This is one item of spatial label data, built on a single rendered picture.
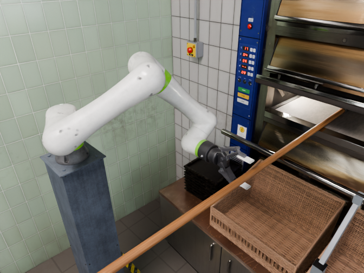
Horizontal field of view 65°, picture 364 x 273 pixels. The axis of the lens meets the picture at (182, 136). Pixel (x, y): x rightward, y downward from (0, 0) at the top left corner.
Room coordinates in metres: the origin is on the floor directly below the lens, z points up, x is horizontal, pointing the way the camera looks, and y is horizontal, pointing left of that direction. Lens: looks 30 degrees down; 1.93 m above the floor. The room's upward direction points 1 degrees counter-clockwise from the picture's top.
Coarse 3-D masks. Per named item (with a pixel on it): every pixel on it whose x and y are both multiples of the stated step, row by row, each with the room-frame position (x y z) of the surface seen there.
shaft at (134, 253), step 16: (336, 112) 1.50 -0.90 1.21; (320, 128) 1.33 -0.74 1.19; (288, 144) 1.16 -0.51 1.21; (272, 160) 1.04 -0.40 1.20; (240, 176) 0.93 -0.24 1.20; (224, 192) 0.83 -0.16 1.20; (176, 224) 0.68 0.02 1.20; (144, 240) 0.62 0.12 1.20; (160, 240) 0.63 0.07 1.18; (128, 256) 0.56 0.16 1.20; (112, 272) 0.51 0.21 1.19
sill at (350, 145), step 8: (264, 112) 1.60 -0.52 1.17; (272, 112) 1.58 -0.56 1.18; (280, 112) 1.57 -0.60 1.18; (280, 120) 1.52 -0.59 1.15; (288, 120) 1.48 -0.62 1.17; (296, 120) 1.46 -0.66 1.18; (304, 120) 1.46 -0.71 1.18; (296, 128) 1.43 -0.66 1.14; (304, 128) 1.40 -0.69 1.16; (320, 136) 1.33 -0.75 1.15; (328, 136) 1.30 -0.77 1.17; (336, 136) 1.27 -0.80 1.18; (344, 136) 1.27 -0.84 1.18; (344, 144) 1.23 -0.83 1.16; (352, 144) 1.21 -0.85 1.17; (360, 144) 1.19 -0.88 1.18; (360, 152) 1.17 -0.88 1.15
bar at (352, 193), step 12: (228, 132) 1.35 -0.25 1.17; (252, 144) 1.22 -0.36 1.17; (300, 168) 1.02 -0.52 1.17; (324, 180) 0.93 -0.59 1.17; (348, 192) 0.86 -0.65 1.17; (360, 192) 0.85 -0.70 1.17; (360, 204) 0.81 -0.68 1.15; (348, 216) 0.80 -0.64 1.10; (336, 240) 0.74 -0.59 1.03; (324, 252) 0.73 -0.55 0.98; (312, 264) 0.70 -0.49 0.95; (324, 264) 0.69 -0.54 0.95
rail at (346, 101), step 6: (258, 78) 1.50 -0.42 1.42; (264, 78) 1.47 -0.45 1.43; (270, 78) 1.44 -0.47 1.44; (282, 84) 1.38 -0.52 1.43; (288, 84) 1.36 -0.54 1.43; (294, 84) 1.34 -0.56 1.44; (306, 90) 1.29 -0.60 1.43; (312, 90) 1.27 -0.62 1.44; (318, 90) 1.25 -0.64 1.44; (324, 96) 1.22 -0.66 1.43; (330, 96) 1.20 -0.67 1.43; (336, 96) 1.18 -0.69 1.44; (348, 102) 1.14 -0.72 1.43; (354, 102) 1.12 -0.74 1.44; (360, 102) 1.11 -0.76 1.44
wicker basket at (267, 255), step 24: (264, 168) 1.50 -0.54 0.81; (240, 192) 1.43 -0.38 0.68; (264, 192) 1.44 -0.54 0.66; (288, 192) 1.34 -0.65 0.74; (312, 192) 1.26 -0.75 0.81; (216, 216) 1.21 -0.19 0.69; (240, 216) 1.31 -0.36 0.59; (264, 216) 1.30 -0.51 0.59; (288, 216) 1.28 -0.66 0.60; (312, 216) 1.20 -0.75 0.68; (336, 216) 1.07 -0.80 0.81; (240, 240) 1.07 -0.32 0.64; (264, 240) 1.11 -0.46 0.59; (288, 240) 1.11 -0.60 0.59; (312, 240) 1.11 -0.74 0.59; (264, 264) 0.95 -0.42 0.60; (288, 264) 0.86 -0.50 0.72
